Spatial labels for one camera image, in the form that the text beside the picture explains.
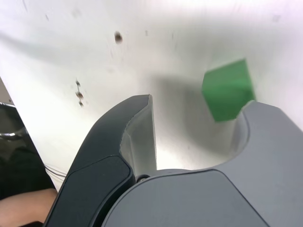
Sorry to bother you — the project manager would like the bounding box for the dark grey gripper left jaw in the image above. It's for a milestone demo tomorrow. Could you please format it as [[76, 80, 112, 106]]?
[[42, 94, 157, 227]]

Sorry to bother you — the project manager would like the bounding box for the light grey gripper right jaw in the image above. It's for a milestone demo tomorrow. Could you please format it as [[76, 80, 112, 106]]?
[[100, 99, 303, 227]]

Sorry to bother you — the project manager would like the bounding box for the green cube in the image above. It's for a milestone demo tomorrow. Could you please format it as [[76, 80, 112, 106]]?
[[201, 58, 257, 123]]

